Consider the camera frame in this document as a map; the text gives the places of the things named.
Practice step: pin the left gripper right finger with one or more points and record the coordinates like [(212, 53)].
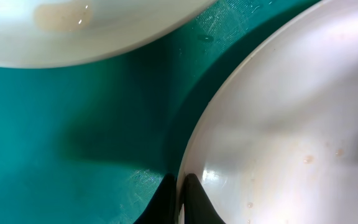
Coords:
[(198, 208)]

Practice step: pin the teal plastic serving tray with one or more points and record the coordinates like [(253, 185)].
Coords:
[(91, 143)]

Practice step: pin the white plate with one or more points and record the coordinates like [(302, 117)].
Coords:
[(60, 33), (278, 143)]

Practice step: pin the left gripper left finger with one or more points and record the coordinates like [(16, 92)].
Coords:
[(161, 208)]

